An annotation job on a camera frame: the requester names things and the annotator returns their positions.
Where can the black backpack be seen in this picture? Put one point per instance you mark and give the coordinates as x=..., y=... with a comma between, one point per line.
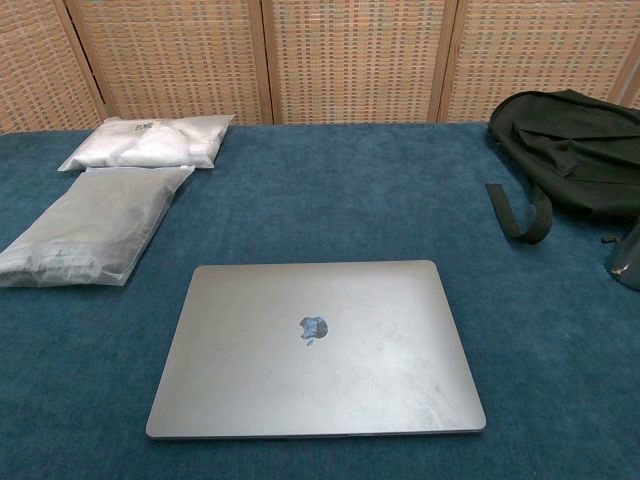
x=575, y=150

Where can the silver laptop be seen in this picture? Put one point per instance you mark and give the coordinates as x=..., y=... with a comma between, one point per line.
x=315, y=370

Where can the white clothing in plastic bag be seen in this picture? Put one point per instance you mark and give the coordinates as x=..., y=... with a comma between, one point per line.
x=150, y=145

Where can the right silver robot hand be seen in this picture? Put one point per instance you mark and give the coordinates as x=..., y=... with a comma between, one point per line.
x=625, y=260

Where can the grey clothing in plastic bag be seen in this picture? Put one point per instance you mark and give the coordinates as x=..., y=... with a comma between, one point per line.
x=90, y=225

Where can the woven wooden folding screen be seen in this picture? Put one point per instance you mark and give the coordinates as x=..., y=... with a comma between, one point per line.
x=350, y=60

